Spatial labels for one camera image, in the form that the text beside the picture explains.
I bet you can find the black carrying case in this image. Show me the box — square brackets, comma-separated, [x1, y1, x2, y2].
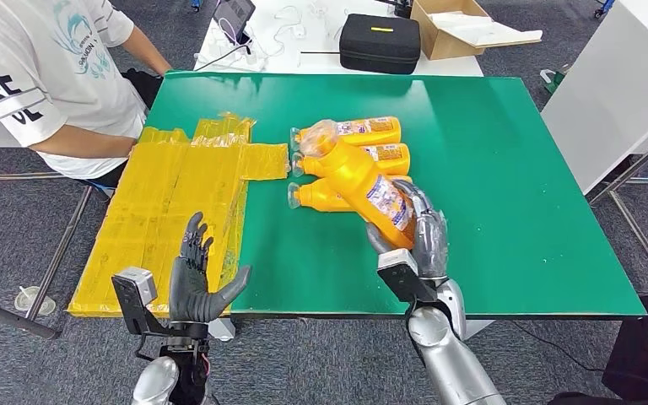
[338, 13, 422, 75]

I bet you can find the dark tablet on stand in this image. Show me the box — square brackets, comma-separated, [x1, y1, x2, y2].
[212, 0, 257, 45]

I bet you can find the person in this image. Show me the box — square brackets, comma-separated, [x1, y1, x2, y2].
[0, 0, 173, 192]

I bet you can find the black charging cable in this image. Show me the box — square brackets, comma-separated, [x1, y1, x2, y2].
[194, 40, 251, 72]

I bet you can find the orange detergent bottle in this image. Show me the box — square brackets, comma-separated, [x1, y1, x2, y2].
[290, 116, 402, 150]
[291, 143, 411, 179]
[287, 175, 414, 214]
[300, 119, 419, 251]

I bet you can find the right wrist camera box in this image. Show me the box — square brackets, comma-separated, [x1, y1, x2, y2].
[376, 248, 437, 304]

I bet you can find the black device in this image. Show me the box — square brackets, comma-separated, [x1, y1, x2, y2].
[380, 0, 413, 18]

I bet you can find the green floor bracket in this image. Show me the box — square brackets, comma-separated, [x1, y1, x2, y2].
[540, 62, 571, 94]

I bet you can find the white table foot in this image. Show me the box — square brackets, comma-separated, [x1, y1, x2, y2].
[208, 317, 237, 343]
[461, 319, 495, 341]

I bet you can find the metal stand frame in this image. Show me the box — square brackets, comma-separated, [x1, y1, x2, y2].
[586, 125, 648, 305]
[0, 171, 99, 340]

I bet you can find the yellow taped cardboard sheet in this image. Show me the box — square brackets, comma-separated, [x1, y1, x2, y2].
[67, 111, 292, 320]

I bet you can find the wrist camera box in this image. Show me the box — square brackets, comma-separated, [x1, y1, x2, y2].
[111, 266, 171, 338]
[376, 248, 437, 304]

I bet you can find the clear plastic lid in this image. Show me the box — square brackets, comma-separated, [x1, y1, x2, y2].
[13, 286, 57, 317]

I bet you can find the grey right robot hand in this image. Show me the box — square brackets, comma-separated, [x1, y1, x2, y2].
[365, 178, 450, 281]

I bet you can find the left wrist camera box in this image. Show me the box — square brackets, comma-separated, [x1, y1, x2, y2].
[111, 266, 171, 338]

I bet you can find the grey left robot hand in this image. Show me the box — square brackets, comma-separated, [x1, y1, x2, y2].
[168, 211, 252, 326]

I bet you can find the white foam sheet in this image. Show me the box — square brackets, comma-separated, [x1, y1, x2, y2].
[429, 11, 543, 48]

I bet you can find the black floor cable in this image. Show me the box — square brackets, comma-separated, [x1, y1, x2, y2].
[510, 319, 608, 368]

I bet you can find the brown cardboard box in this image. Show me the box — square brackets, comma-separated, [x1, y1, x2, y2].
[410, 0, 493, 61]

